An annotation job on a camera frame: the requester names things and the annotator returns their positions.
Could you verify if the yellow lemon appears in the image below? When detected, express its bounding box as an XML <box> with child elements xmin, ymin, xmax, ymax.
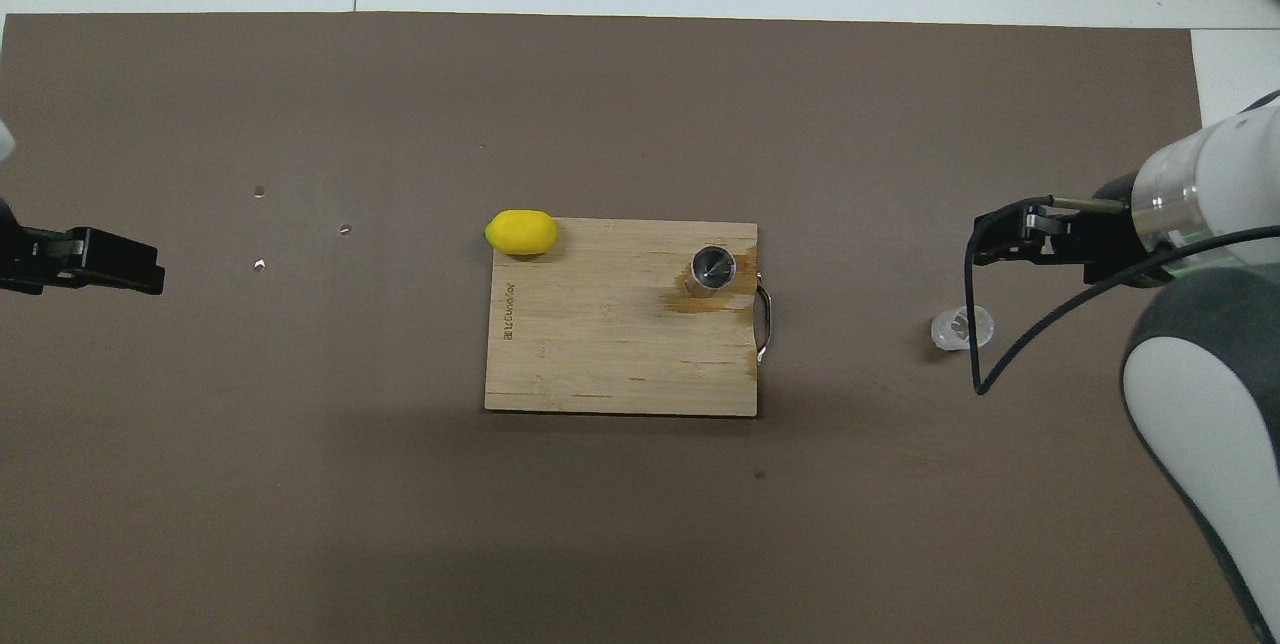
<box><xmin>485</xmin><ymin>209</ymin><xmax>558</xmax><ymax>257</ymax></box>

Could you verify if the steel double jigger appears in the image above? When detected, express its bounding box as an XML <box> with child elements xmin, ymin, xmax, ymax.
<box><xmin>688</xmin><ymin>244</ymin><xmax>739</xmax><ymax>300</ymax></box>

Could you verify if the wooden cutting board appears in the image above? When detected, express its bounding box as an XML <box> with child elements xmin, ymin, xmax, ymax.
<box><xmin>484</xmin><ymin>219</ymin><xmax>774</xmax><ymax>418</ymax></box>

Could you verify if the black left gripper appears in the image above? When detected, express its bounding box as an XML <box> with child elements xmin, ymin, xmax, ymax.
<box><xmin>0</xmin><ymin>194</ymin><xmax>167</xmax><ymax>297</ymax></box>

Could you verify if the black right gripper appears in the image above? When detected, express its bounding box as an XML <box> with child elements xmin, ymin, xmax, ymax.
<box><xmin>972</xmin><ymin>172</ymin><xmax>1178</xmax><ymax>286</ymax></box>

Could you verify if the brown table mat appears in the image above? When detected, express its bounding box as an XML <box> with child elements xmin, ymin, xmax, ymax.
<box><xmin>0</xmin><ymin>12</ymin><xmax>1259</xmax><ymax>644</ymax></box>

